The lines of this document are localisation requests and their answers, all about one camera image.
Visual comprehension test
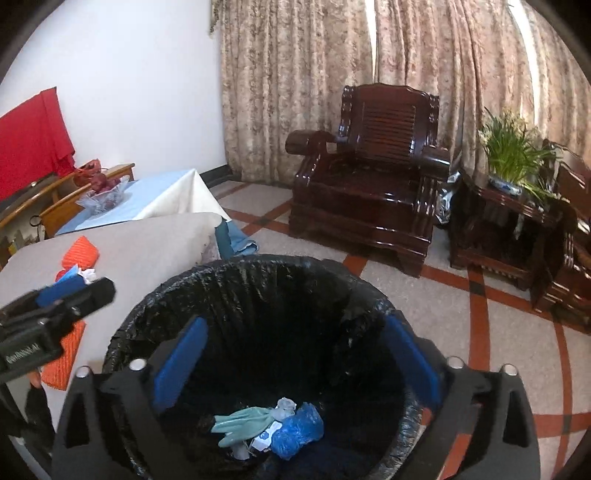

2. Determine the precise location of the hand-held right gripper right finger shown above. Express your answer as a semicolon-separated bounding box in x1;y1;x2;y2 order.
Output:
383;314;541;480

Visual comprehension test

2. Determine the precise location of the blue plastic shoe cover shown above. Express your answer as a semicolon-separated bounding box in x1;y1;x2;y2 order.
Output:
270;402;324;460

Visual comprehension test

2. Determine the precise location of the light blue tablecloth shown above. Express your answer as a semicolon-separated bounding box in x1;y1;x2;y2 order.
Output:
55;168;199;236

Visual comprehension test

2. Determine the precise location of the orange-red bag of fruit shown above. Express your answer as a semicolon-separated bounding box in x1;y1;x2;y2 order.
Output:
74;159;102;188

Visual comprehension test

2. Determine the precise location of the dark wooden side table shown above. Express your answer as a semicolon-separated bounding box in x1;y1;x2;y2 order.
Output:
448;168;566;291

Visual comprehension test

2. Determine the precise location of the cut glass fruit bowl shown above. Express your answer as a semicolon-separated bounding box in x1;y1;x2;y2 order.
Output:
75;180;132;215

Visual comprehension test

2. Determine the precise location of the red cloth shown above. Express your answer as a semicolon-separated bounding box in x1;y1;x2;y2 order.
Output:
0;87;75;201

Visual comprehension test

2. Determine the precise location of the green rubber glove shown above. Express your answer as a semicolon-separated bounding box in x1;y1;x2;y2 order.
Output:
211;406;278;448

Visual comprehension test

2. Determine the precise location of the white paper scrap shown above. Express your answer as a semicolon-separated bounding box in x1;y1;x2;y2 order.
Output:
231;425;282;460

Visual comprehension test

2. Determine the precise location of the trash bin with black bag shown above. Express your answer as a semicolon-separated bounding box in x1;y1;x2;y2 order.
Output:
102;254;423;480

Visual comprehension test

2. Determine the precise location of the orange foam net sleeve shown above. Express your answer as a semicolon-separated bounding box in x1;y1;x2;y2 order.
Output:
41;320;87;391
61;236;101;269

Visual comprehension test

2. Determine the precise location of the white tablecloth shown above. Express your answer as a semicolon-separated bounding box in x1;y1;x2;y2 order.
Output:
139;170;232;222

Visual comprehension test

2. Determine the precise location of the dark wooden armchair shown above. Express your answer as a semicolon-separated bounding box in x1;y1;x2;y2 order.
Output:
285;83;452;278
531;138;591;335

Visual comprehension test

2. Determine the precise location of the silver foil bag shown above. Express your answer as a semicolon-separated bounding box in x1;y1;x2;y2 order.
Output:
434;171;462;227

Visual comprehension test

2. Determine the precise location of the beige patterned curtain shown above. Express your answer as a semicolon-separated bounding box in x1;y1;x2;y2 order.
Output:
372;0;591;185
211;0;377;185

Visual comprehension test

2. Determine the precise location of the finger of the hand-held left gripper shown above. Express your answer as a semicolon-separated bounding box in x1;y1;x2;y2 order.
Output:
0;278;90;321
44;277;116;324

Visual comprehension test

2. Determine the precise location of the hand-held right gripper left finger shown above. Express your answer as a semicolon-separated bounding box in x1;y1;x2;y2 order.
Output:
52;315;211;480

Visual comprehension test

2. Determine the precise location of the potted green plant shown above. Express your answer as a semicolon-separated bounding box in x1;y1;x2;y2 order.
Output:
478;107;561;204

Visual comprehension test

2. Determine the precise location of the blue cloth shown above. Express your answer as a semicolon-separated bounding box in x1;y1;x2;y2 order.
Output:
215;219;259;259

